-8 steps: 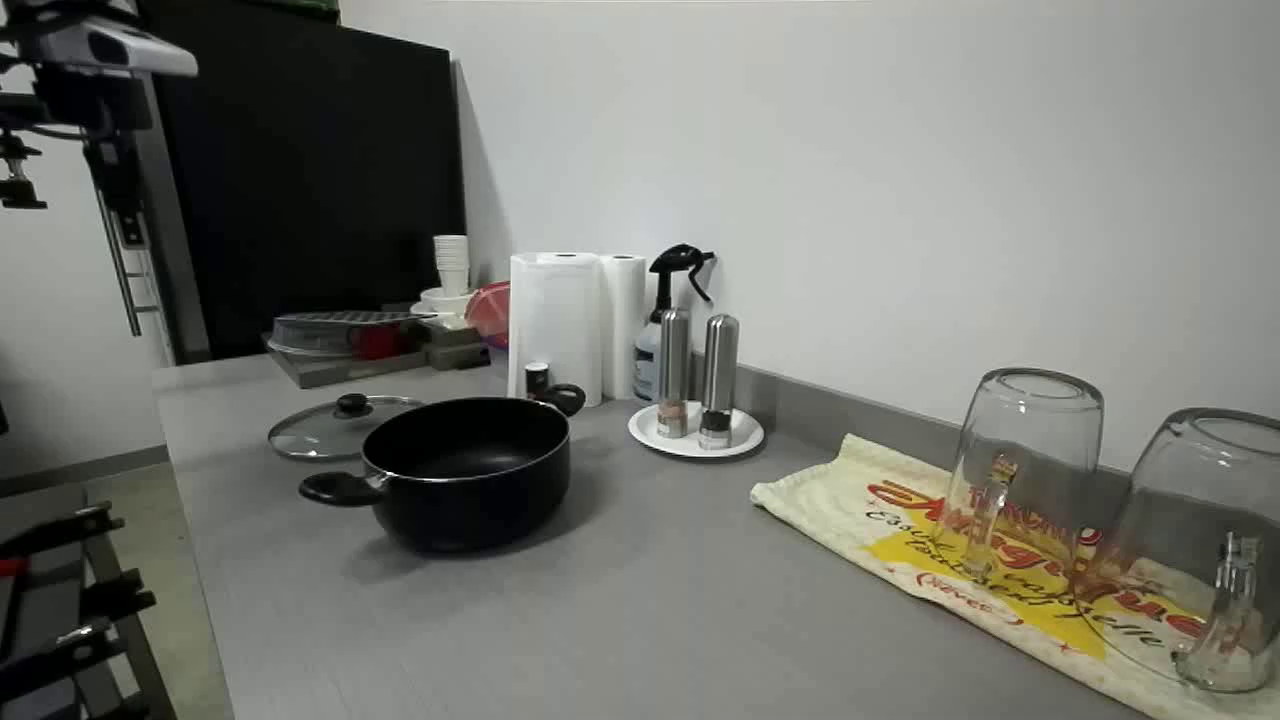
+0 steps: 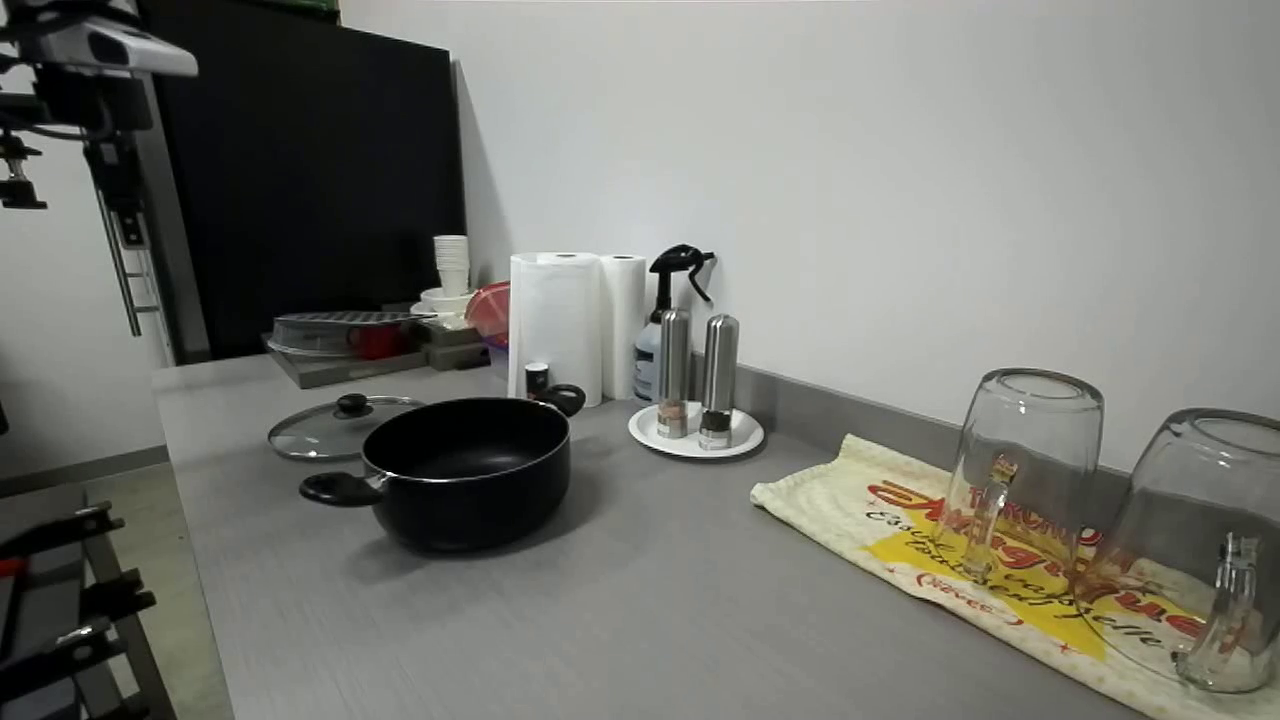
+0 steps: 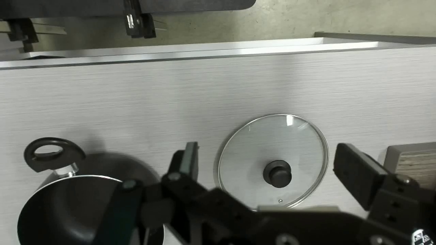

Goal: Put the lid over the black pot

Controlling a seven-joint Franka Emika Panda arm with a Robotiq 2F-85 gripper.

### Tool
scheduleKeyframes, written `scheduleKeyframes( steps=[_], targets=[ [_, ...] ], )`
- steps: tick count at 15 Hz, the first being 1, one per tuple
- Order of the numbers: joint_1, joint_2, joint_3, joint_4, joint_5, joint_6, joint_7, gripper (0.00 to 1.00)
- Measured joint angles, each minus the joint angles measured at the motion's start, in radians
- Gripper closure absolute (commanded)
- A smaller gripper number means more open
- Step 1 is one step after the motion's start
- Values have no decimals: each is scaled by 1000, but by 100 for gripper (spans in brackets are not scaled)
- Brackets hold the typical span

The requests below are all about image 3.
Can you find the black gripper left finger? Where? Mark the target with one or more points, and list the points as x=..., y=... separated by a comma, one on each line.
x=190, y=160

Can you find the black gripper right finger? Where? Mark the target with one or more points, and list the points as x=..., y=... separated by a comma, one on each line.
x=358, y=175

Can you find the glass lid with black knob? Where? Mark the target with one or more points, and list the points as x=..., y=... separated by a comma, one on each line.
x=253, y=150

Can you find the light wooden block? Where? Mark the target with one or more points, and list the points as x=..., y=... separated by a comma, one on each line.
x=412, y=164

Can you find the black bar clamp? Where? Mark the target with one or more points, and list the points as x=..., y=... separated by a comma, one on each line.
x=21, y=33
x=137, y=22

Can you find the black board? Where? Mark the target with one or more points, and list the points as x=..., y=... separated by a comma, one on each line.
x=90, y=7

